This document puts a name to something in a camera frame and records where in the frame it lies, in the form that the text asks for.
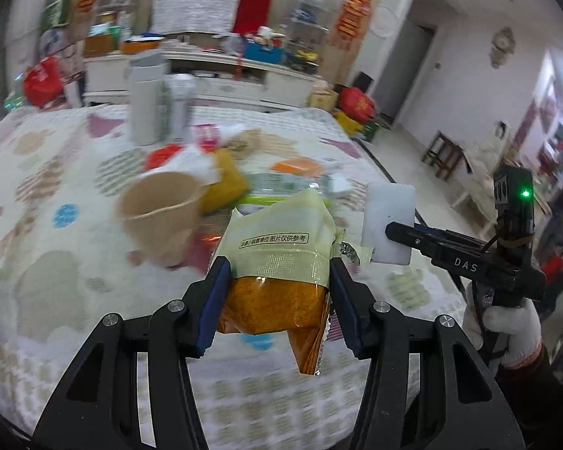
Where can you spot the white pink yogurt bottle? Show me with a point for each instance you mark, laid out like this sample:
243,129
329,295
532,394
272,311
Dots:
213,136

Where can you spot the orange white flat box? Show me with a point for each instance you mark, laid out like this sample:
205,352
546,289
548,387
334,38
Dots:
299,166

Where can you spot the white cloth covered TV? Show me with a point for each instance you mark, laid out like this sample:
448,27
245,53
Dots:
214,17

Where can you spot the wooden stool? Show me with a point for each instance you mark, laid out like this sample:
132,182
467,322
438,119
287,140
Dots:
444,155

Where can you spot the brown paper cup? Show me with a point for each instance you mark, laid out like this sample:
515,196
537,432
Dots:
159,212

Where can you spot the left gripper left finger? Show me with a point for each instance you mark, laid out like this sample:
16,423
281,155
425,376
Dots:
95,405

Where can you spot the patterned quilted table cover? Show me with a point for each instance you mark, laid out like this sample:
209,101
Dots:
65,262

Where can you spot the red gift bag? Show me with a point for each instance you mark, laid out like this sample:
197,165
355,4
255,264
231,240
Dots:
356,104

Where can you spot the yellow floor bag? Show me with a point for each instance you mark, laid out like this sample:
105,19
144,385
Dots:
349,125

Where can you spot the clear acrylic shelf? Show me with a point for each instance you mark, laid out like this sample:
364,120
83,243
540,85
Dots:
307,26

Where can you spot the yellow plastic bag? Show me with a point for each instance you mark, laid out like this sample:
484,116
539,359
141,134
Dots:
229,189

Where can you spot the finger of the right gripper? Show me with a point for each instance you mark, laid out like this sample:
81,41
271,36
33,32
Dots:
387,205

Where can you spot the green white snack bag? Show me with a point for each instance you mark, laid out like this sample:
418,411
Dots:
268,188

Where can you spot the red plastic bag left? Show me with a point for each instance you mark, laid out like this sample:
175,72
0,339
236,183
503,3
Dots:
42,83

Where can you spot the white TV cabinet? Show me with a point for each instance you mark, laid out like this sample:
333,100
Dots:
221,80

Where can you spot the beige paper bag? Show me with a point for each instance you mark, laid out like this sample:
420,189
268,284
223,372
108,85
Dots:
322,96

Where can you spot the red plastic wrapper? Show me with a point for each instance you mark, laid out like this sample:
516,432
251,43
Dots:
159,157

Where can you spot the right white gloved hand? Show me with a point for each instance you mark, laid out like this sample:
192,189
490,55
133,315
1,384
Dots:
520,324

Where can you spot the orange yellow snack bag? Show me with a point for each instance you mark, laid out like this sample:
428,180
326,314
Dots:
279,257

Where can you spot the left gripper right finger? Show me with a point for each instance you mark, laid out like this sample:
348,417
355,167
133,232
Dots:
427,388

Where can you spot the blue storage basket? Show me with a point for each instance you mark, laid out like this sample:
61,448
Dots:
263,53

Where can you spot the white carton box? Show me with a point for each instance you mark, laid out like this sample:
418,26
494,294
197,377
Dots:
145,74

